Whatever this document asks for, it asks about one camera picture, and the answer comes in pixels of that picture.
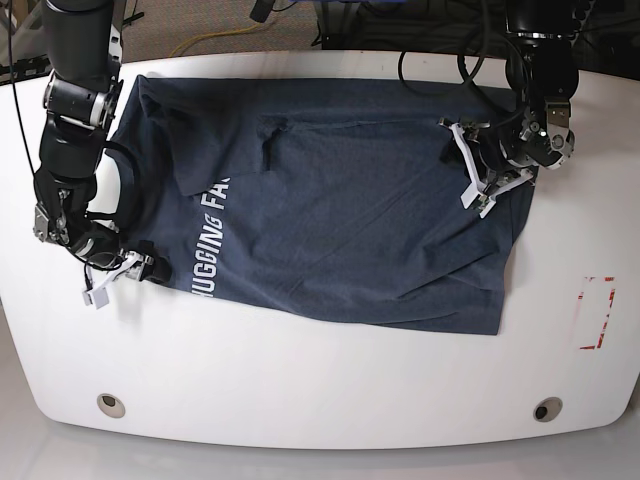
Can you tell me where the table grommet hole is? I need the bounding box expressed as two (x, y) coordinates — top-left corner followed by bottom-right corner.
(533, 397), (563, 423)
(97, 393), (126, 419)

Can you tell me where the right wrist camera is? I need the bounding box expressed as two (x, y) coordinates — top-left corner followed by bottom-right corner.
(82, 288), (110, 309)

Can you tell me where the red tape rectangle marking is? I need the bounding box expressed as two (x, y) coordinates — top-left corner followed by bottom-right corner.
(573, 276), (616, 351)

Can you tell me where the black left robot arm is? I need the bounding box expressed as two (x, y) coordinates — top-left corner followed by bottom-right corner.
(439, 1), (579, 216)

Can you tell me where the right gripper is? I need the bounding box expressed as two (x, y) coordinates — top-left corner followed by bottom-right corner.
(83, 240), (173, 290)

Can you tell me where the yellow cable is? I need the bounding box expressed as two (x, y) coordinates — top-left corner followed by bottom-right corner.
(172, 19), (264, 57)

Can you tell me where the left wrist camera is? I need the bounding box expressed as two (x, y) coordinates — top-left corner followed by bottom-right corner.
(461, 184), (496, 219)

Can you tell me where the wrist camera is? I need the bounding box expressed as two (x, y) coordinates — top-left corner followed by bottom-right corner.
(82, 288), (110, 309)
(461, 184), (496, 219)

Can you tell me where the dark blue T-shirt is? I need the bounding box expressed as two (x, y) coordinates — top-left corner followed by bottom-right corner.
(112, 76), (533, 335)

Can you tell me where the right table grommet hole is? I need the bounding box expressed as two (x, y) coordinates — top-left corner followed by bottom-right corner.
(533, 397), (563, 423)

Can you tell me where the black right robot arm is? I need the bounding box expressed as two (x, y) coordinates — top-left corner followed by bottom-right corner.
(34, 0), (172, 284)

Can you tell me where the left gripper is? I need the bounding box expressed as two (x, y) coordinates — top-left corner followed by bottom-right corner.
(438, 117), (536, 205)

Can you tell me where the left table grommet hole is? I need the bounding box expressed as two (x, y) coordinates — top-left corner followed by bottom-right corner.
(97, 393), (126, 419)

